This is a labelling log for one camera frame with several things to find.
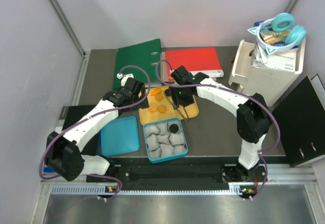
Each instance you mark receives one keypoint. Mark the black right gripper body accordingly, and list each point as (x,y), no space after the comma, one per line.
(180,97)

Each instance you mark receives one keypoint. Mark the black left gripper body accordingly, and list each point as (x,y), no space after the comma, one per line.
(142,94)

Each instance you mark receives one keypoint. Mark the orange scalloped cookie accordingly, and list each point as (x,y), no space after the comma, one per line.
(159,97)

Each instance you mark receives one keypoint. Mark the yellow plastic tray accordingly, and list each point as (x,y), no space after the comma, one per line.
(145,116)

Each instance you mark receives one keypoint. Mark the black round cookie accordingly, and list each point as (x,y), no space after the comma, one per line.
(174,128)

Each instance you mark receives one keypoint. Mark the teal tin lid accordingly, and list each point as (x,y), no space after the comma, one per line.
(119,136)

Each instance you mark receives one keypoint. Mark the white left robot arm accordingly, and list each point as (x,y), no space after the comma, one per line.
(63,152)

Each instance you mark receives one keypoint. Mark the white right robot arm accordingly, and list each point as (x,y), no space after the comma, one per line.
(253,122)

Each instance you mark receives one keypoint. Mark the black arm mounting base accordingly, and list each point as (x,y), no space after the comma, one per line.
(218,169)

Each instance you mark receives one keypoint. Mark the orange fish-shaped cookie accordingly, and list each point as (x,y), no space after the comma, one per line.
(156,91)

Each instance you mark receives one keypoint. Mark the orange round cookie lower left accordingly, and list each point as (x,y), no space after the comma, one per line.
(152,107)

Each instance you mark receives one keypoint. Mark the orange flower cookie lower right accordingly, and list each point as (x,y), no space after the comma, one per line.
(162,109)

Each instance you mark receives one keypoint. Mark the red folder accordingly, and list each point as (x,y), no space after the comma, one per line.
(196,60)

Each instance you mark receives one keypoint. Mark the teal cookie tin box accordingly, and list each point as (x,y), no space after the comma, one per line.
(161,144)

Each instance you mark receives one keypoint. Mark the black notebook at left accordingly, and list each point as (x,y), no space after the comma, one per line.
(69,116)

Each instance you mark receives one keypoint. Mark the white storage cabinet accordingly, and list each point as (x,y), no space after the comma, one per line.
(271,84)

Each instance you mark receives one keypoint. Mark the blue folder at left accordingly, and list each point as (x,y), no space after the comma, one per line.
(48,170)

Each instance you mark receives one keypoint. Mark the teal cat-ear headphones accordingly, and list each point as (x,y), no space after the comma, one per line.
(283,25)

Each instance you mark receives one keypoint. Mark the black binder at right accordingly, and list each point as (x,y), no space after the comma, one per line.
(300,117)

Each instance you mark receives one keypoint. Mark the green ring binder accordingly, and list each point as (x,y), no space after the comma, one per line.
(144,55)

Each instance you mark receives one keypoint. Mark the white cable duct rail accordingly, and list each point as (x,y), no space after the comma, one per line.
(104,190)

